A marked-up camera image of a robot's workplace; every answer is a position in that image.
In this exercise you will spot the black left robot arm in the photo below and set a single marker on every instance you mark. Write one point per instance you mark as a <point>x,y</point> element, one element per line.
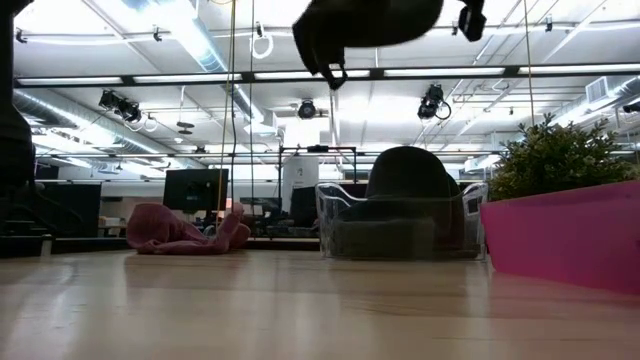
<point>12,140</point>

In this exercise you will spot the long ceiling light strip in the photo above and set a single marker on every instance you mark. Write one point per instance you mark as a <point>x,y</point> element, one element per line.
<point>450,72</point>

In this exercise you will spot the green potted plant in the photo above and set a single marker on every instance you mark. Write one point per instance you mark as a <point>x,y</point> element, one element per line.
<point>555,160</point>

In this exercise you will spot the white round column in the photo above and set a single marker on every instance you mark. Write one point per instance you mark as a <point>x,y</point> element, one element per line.
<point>300,180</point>

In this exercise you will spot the red plastic bin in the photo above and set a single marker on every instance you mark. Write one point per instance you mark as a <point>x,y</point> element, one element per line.
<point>560,240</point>

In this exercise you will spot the clear plastic bin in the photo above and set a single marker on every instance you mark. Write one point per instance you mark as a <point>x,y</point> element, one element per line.
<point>325,225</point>

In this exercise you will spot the black computer monitor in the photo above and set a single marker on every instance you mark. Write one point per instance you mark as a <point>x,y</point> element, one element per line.
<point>195,189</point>

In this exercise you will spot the wooden background desk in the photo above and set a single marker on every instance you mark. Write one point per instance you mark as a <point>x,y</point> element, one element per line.
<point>112,222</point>

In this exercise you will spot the black cabinet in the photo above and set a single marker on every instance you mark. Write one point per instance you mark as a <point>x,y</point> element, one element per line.
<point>70,210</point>

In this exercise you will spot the silver ventilation duct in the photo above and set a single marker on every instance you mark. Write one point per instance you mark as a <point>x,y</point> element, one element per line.
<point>50,117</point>
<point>200,45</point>
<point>610,97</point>

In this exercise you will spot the black background rig frame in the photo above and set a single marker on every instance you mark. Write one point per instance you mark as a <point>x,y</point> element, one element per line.
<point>320,149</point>

